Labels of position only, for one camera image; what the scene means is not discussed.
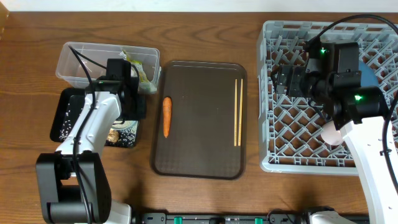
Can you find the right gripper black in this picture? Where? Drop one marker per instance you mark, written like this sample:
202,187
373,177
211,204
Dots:
296,74

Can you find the blue plate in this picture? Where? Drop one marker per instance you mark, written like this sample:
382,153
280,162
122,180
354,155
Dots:
368,77

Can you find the orange carrot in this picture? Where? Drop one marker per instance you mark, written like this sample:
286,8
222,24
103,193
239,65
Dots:
167,114

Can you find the yellow green snack wrapper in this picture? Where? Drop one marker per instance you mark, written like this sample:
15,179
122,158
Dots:
145,86

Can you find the brown food scrap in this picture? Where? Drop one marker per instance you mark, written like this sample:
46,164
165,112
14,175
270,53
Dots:
113,136

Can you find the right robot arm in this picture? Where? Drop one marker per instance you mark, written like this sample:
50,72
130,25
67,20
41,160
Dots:
331,77

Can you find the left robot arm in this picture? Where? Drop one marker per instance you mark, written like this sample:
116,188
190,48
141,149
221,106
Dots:
72,183

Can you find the grey dishwasher rack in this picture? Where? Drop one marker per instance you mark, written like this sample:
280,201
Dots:
289,128

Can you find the pink cup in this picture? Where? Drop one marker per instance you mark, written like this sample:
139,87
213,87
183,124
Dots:
330,135

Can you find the dark brown serving tray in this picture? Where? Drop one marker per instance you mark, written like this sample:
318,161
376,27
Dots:
201,138

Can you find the pile of white rice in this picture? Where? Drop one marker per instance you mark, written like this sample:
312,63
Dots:
127,129

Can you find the black tray bin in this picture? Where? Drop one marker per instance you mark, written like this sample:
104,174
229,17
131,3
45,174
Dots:
62,105

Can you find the clear plastic bin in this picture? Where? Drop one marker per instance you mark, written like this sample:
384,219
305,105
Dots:
95,56

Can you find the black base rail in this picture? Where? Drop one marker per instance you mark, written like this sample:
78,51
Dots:
276,216

